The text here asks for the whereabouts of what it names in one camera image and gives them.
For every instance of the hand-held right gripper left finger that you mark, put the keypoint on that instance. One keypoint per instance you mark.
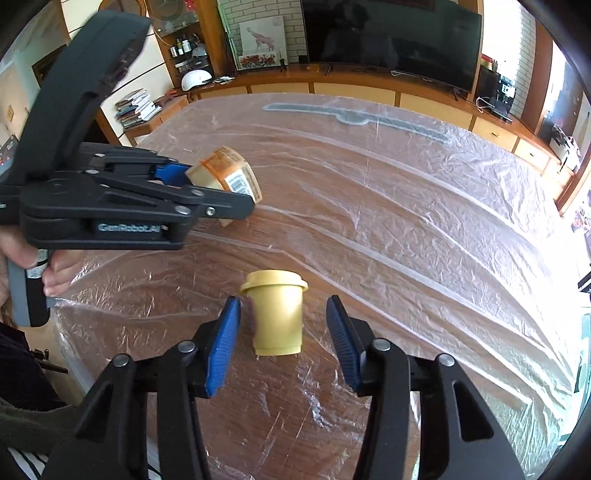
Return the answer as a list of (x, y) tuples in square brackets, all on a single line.
[(221, 350)]

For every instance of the wooden display shelf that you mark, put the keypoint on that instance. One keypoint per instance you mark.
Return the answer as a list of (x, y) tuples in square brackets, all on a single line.
[(212, 46)]

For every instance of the wooden television cabinet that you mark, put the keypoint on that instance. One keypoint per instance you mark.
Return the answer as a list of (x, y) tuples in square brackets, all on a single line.
[(277, 87)]

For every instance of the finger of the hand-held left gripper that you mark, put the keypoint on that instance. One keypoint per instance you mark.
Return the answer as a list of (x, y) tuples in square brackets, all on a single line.
[(171, 174), (221, 207)]

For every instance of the clear plastic table cover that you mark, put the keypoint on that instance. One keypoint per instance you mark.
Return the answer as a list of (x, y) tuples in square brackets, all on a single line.
[(415, 230)]

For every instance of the stack of books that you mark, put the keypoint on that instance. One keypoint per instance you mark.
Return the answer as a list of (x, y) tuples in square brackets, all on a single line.
[(136, 110)]

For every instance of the yellow plastic cup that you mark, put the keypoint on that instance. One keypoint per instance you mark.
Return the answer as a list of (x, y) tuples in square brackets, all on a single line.
[(277, 318)]

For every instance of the dark clothing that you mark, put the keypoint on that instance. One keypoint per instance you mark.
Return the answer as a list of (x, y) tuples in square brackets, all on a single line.
[(23, 383)]

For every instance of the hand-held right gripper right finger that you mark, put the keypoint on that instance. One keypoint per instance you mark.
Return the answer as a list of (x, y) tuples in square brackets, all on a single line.
[(344, 341)]

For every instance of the white helmet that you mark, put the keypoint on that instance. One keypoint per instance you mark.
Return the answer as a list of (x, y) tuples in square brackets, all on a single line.
[(196, 81)]

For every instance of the striped black white clothing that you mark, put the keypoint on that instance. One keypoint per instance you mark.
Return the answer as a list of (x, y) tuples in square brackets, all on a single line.
[(18, 464)]

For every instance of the black coffee machine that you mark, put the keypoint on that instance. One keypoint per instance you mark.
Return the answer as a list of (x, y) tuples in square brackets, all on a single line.
[(504, 92)]

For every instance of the orange label round container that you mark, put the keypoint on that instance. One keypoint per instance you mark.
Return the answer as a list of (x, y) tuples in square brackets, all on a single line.
[(231, 170)]

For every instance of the black television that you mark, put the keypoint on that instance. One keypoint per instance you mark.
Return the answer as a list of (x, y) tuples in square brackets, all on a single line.
[(392, 37)]

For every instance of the white appliance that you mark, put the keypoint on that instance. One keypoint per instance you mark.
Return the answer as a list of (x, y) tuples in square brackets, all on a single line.
[(565, 143)]

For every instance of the person's left hand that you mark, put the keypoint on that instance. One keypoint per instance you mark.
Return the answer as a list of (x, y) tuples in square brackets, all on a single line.
[(18, 251)]

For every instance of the framed animal painting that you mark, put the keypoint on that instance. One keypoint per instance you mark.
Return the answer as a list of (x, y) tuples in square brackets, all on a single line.
[(263, 41)]

